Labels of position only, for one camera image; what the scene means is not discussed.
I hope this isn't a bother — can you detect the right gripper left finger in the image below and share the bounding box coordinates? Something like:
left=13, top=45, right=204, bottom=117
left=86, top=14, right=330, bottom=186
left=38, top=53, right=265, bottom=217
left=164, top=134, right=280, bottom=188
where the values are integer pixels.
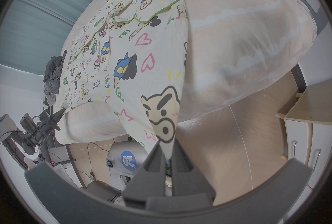
left=122, top=140, right=166, bottom=200

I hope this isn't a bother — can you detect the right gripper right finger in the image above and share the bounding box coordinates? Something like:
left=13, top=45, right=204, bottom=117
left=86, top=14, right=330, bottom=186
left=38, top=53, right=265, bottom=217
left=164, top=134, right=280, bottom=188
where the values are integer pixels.
left=171, top=138, right=217, bottom=199

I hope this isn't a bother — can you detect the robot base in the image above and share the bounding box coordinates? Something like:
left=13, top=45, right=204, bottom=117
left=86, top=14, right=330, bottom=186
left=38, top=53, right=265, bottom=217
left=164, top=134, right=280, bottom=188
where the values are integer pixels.
left=86, top=140, right=162, bottom=204

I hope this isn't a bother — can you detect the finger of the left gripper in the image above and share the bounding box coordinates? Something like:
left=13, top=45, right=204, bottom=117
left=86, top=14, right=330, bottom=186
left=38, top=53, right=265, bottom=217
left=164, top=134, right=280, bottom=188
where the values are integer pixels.
left=53, top=109, right=66, bottom=128

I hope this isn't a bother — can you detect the bed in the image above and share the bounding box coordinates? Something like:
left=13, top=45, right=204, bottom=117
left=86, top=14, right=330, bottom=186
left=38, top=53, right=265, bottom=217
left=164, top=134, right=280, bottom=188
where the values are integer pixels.
left=53, top=0, right=328, bottom=145

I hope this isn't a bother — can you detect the wooden white-drawer bedside table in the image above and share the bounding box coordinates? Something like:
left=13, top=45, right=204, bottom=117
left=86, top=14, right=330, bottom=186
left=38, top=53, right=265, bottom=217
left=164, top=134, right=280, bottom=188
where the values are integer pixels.
left=277, top=82, right=332, bottom=188

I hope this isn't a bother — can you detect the dark grey garment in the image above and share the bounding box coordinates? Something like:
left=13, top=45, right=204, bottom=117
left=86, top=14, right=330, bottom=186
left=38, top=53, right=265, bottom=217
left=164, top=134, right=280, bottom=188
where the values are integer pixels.
left=43, top=63, right=64, bottom=105

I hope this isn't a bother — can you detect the white printed pyjama top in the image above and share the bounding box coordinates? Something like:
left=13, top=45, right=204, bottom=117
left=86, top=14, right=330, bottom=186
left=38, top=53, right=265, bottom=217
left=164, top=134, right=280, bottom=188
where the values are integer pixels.
left=58, top=0, right=193, bottom=186

